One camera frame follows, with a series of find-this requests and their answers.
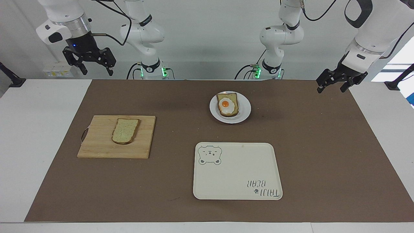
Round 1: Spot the black cable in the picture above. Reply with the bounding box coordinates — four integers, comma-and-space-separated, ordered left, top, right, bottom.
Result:
234, 49, 268, 80
90, 0, 133, 46
379, 20, 414, 60
299, 0, 338, 22
126, 62, 143, 80

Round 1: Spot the toast slice under egg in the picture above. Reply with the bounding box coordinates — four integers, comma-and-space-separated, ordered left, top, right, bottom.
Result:
216, 93, 240, 117

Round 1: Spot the wooden cutting board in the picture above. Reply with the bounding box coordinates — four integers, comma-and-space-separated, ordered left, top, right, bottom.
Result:
77, 115, 156, 159

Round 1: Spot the round white plate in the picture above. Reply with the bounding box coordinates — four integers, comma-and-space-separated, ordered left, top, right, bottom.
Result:
209, 91, 252, 124

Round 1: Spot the black stand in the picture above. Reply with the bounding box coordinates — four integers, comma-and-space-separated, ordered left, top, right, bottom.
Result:
384, 63, 414, 91
0, 61, 27, 88

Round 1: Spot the cream tray with bear print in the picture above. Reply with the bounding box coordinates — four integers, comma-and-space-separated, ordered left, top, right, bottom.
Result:
193, 142, 283, 201

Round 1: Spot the plain bread slice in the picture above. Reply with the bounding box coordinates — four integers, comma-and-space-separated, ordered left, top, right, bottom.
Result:
111, 118, 141, 145

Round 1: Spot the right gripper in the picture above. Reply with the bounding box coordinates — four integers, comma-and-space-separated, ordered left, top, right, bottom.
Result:
62, 32, 117, 77

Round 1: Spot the white wall socket box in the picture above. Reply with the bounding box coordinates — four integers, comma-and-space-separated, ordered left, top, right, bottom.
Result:
43, 62, 74, 78

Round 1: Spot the fried egg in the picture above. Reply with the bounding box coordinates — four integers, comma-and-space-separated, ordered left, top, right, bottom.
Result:
219, 99, 235, 114

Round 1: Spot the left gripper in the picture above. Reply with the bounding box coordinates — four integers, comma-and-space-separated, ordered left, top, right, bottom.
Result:
316, 54, 369, 94

